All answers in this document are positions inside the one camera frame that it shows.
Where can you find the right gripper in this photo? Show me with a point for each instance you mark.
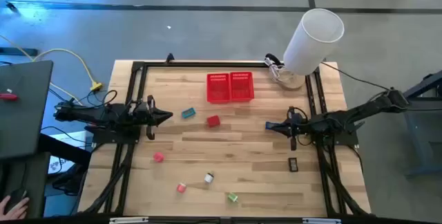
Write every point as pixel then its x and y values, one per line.
pixel 295 129

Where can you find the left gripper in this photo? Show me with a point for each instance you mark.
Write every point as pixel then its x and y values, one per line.
pixel 151 120

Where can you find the dark blue digital clock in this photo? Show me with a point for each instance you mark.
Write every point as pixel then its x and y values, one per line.
pixel 268 125

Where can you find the light blue digital clock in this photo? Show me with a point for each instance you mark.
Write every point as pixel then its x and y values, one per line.
pixel 188 113

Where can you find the black digital clock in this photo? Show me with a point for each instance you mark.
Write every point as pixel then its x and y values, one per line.
pixel 293 164

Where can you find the pink plug charger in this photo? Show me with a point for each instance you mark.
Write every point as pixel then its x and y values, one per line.
pixel 158 157

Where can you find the red digital clock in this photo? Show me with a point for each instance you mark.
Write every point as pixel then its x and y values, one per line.
pixel 213 121

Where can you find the red plastic mesh basket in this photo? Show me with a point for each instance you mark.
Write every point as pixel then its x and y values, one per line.
pixel 218 92
pixel 241 89

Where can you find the red plug charger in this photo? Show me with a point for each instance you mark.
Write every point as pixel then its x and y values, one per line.
pixel 181 188

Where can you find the white plug charger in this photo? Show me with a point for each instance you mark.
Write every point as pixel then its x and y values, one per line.
pixel 208 178

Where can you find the green plug charger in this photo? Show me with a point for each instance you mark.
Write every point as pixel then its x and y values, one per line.
pixel 232 197

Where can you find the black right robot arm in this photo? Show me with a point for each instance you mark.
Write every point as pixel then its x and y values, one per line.
pixel 345 118

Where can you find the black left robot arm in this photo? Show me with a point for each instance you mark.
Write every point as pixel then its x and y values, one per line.
pixel 103 115

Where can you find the white shade table lamp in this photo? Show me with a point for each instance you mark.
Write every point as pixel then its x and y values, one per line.
pixel 310 44

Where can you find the white printed paper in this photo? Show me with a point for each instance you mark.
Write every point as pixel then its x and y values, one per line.
pixel 74 137

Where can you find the dark grey desk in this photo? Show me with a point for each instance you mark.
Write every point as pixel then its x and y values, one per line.
pixel 24 120

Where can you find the black floor bar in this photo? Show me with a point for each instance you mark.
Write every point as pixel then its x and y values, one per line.
pixel 20 52

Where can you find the black computer mouse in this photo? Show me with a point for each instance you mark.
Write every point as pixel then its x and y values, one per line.
pixel 15 194

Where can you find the person's hand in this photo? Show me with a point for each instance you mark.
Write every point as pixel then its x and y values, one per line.
pixel 14 213

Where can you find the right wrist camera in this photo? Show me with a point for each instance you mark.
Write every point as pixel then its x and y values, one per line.
pixel 298 118

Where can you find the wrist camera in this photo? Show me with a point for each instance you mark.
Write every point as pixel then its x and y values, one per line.
pixel 298 118
pixel 139 107

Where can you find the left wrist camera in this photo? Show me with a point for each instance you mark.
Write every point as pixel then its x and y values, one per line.
pixel 139 107

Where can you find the black frame clamp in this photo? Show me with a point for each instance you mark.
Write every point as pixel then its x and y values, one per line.
pixel 169 58

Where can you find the black metal table frame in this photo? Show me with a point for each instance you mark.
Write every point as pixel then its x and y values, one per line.
pixel 207 64

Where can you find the white metal bracket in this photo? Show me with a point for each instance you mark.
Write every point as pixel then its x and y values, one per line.
pixel 321 221
pixel 127 220

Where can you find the blue-grey table frame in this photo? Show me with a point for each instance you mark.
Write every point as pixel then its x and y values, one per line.
pixel 414 141

